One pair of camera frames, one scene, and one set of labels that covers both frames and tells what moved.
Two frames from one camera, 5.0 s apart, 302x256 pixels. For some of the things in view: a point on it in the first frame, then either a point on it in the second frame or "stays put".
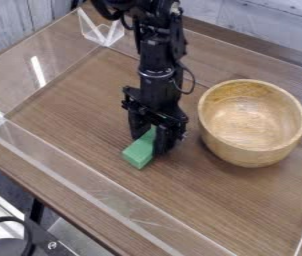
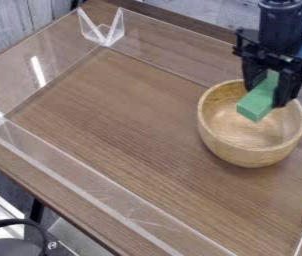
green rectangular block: [139, 151] to [258, 100]
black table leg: [36, 211] stays put
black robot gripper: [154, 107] to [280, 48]
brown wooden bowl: [252, 121] stays put
